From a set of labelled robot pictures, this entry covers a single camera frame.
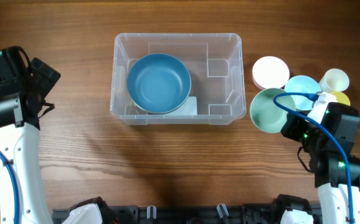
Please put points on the cream cup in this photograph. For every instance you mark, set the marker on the cream cup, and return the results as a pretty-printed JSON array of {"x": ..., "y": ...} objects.
[{"x": 334, "y": 80}]

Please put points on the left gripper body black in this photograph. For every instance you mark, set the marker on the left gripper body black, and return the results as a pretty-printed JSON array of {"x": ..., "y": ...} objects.
[{"x": 44, "y": 77}]

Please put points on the light blue small bowl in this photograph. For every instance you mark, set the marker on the light blue small bowl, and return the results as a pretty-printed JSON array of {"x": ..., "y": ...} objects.
[{"x": 302, "y": 84}]

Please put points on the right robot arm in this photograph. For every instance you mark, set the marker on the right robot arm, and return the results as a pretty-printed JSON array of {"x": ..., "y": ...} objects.
[{"x": 337, "y": 171}]

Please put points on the yellow cup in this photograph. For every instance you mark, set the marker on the yellow cup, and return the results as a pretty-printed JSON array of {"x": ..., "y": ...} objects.
[{"x": 341, "y": 97}]

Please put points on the dark blue bowl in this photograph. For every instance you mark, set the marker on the dark blue bowl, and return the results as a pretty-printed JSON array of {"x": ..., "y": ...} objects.
[{"x": 159, "y": 83}]

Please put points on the clear plastic storage bin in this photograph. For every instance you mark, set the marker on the clear plastic storage bin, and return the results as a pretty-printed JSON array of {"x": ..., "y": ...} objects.
[{"x": 214, "y": 61}]

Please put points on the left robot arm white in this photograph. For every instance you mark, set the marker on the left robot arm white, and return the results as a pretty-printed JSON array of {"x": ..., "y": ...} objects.
[{"x": 22, "y": 197}]

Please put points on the white pink small bowl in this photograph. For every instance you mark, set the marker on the white pink small bowl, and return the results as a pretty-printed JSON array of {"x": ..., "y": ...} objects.
[{"x": 270, "y": 72}]

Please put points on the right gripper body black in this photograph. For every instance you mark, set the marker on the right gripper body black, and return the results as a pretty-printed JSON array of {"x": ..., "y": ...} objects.
[{"x": 299, "y": 129}]

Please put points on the mint green small bowl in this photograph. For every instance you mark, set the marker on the mint green small bowl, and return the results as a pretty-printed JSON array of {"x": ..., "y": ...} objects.
[{"x": 265, "y": 114}]

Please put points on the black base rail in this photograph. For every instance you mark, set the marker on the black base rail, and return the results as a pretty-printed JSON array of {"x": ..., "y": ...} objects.
[{"x": 247, "y": 213}]

